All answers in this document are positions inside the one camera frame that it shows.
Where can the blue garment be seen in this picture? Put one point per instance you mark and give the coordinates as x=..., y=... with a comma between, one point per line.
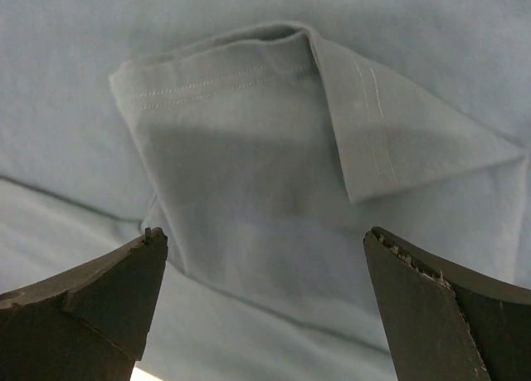
x=265, y=137

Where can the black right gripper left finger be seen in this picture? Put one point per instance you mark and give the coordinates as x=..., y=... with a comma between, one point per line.
x=88, y=323

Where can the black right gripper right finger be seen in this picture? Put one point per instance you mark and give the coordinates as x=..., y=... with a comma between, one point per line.
x=444, y=321

